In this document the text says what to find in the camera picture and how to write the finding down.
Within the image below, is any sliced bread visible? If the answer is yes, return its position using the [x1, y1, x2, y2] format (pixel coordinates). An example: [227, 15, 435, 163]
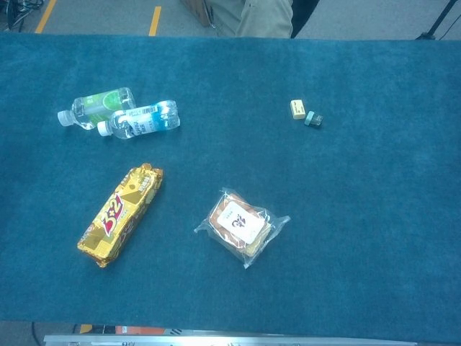
[193, 187, 291, 270]

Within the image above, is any yellow eraser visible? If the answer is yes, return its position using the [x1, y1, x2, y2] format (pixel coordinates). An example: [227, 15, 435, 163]
[290, 99, 308, 120]

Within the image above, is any small grey pencil sharpener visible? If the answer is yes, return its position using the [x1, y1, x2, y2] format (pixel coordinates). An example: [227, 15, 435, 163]
[304, 110, 323, 128]

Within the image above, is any clear water bottle blue label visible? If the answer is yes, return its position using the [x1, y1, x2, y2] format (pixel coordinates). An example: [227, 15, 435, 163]
[96, 99, 181, 141]

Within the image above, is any gold foil biscuit packet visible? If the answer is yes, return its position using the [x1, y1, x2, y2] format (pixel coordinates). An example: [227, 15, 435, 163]
[76, 163, 165, 269]

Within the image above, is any clear bottle green label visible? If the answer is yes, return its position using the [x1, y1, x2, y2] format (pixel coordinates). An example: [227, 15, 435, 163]
[56, 86, 137, 130]

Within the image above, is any teal table cloth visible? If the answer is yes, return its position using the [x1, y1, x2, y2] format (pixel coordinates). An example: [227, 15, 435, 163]
[0, 32, 461, 343]

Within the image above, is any person in beige trousers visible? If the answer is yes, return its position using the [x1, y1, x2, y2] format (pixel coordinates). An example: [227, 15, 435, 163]
[208, 0, 295, 40]

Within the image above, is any person's black trouser leg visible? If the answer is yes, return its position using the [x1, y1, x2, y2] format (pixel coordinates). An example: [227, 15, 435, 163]
[290, 0, 321, 40]

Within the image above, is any aluminium profile rail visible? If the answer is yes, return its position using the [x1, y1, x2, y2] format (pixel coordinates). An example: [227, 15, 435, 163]
[42, 334, 419, 346]

